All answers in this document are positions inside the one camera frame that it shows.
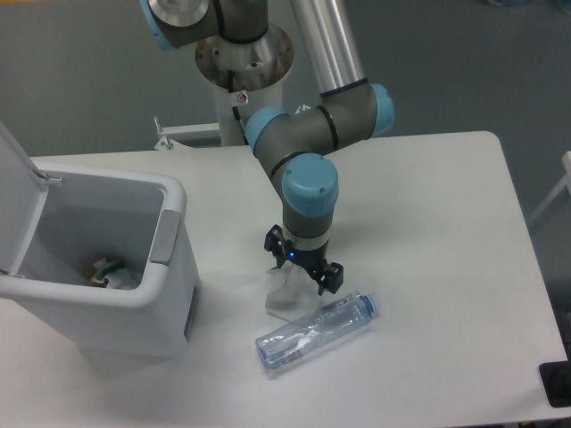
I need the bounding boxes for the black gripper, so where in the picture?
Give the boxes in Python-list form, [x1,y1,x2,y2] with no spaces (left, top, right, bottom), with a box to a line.
[264,225,343,296]

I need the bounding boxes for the silver plastic wrapper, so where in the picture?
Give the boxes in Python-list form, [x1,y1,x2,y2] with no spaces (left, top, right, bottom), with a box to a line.
[265,262,323,321]

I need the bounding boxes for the clear plastic water bottle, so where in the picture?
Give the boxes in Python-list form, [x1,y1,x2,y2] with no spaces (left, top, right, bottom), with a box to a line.
[255,292,382,378]

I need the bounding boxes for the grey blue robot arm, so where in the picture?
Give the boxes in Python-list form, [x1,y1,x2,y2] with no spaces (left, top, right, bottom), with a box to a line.
[140,1,395,293]

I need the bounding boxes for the green white trash in can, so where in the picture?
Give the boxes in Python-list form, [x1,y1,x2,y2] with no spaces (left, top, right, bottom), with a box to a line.
[89,258,137,290]

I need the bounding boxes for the white open trash can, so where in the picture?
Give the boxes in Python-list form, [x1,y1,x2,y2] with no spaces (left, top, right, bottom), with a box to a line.
[1,129,199,358]

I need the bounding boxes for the black device at table edge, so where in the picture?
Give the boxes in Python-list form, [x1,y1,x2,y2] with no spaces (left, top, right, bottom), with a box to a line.
[539,360,570,408]

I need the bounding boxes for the black cable on pedestal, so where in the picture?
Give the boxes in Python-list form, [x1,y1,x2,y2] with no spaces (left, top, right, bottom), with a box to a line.
[226,69,252,146]

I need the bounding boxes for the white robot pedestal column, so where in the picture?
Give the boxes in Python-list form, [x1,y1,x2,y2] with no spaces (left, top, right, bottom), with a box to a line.
[194,22,295,147]

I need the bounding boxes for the white pedestal base frame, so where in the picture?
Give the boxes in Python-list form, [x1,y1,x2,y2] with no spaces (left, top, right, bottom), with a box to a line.
[153,104,322,151]

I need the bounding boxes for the white frame at right edge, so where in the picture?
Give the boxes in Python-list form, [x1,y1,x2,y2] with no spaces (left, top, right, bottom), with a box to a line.
[528,152,570,235]

